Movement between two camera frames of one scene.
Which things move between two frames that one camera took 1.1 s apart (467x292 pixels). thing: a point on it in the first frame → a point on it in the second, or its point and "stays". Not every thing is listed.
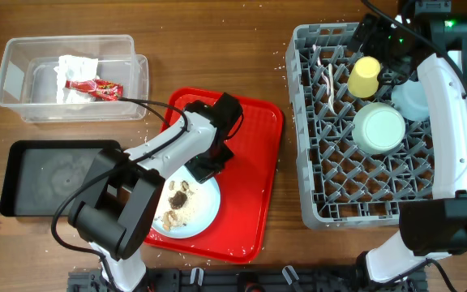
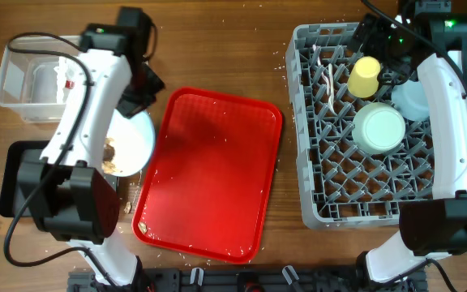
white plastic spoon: x=332 y=88 stays
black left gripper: x=201 y=173 → x=130 y=108
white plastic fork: x=321 y=69 stays
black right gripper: x=378 y=30 stays
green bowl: x=378 y=128 stays
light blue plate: x=187 y=208 → x=134 y=141
